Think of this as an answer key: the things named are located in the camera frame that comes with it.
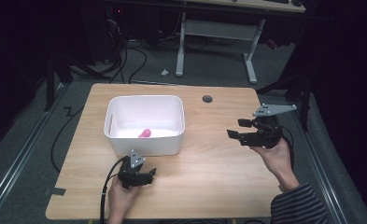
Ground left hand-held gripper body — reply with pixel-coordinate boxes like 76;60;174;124
118;149;148;189

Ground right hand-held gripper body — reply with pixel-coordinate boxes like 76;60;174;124
238;104;298;149

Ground white plastic storage bin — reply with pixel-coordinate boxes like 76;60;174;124
103;94;186;158

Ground person's left hand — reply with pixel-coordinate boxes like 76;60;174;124
106;178;142;219

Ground person's right hand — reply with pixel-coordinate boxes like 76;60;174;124
250;138;298;189

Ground black metal stand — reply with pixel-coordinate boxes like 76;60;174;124
255;59;318;133
43;54;75;113

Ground black tape strip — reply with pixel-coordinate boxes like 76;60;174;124
43;187;67;197

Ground white-framed wooden desk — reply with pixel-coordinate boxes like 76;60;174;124
175;0;306;85

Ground dark computer tower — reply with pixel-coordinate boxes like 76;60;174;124
83;5;127;64

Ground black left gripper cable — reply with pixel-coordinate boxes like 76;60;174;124
99;156;130;224

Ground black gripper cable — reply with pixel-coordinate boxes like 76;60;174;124
99;156;130;224
277;125;296;172

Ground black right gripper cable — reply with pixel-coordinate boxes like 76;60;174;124
277;125;296;172

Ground metal floor rail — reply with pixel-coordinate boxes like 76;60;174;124
292;111;348;224
0;83;71;217

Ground black floor cable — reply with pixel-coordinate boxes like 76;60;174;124
49;106;86;174

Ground black floor cables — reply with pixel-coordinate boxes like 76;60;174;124
108;38;148;85

